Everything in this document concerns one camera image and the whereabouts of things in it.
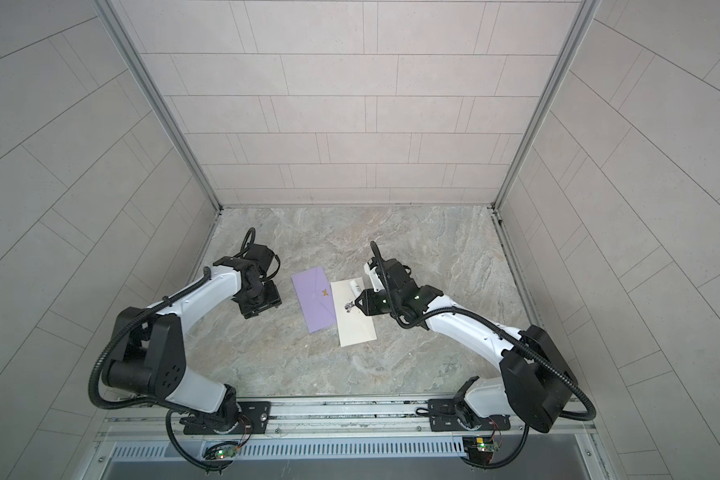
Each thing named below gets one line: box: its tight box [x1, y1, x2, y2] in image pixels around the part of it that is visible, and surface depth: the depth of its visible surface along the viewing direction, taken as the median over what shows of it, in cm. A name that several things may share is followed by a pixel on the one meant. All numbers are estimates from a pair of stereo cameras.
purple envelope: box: [291, 266, 337, 334], surface depth 94 cm
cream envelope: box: [331, 277, 377, 347], surface depth 88 cm
